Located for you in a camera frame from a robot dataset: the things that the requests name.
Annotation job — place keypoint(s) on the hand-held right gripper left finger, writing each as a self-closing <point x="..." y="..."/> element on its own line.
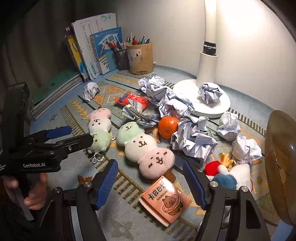
<point x="106" y="185"/>

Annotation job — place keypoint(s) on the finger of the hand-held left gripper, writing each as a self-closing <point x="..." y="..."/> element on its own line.
<point x="59" y="132"/>
<point x="76" y="141"/>

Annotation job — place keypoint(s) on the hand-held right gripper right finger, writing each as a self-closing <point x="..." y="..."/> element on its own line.
<point x="194" y="185"/>

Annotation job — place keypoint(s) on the small dango plush toy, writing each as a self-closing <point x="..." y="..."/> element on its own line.
<point x="99" y="125"/>

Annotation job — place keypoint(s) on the pink snack packet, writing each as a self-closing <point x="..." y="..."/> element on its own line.
<point x="166" y="199"/>

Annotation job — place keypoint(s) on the large lined paper wad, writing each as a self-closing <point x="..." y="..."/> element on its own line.
<point x="194" y="139"/>

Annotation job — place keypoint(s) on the red snack packet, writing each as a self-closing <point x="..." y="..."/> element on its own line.
<point x="136" y="99"/>

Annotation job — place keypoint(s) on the person's left hand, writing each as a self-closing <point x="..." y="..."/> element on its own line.
<point x="37" y="194"/>

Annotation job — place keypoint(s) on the stack of green notebooks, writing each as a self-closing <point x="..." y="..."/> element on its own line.
<point x="55" y="90"/>

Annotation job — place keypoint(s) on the blue patterned table mat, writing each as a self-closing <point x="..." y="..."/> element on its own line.
<point x="129" y="222"/>

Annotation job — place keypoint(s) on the red blue white plush toy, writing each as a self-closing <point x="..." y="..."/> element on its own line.
<point x="241" y="173"/>

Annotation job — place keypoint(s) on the large dango plush toy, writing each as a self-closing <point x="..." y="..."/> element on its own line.
<point x="141" y="148"/>

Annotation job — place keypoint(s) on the orange tangerine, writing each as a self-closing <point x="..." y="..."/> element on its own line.
<point x="168" y="127"/>

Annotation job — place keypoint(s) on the blue plaid cloth pouch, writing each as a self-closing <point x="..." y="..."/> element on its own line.
<point x="148" y="121"/>

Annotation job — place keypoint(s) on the pile of crumpled paper balls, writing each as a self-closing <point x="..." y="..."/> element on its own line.
<point x="175" y="106"/>

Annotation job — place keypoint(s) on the yellow purple book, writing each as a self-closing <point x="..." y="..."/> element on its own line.
<point x="74" y="49"/>

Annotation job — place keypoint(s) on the brown round hand fan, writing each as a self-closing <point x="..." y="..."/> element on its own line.
<point x="279" y="162"/>

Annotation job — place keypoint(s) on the grey curtain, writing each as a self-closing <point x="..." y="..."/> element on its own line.
<point x="34" y="46"/>

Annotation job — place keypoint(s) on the black mesh pen holder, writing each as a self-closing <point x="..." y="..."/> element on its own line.
<point x="121" y="61"/>

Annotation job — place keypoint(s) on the row of books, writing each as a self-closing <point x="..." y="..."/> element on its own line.
<point x="85" y="37"/>

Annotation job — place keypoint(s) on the bunch of assorted pens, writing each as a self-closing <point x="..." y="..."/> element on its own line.
<point x="136" y="41"/>
<point x="115" y="45"/>

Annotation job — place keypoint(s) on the round wooden pen holder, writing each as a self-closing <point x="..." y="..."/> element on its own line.
<point x="141" y="60"/>

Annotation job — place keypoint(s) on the blue cover workbook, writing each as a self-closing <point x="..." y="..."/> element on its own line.
<point x="108" y="39"/>

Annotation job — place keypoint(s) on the white desk lamp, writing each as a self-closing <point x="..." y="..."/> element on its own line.
<point x="208" y="67"/>

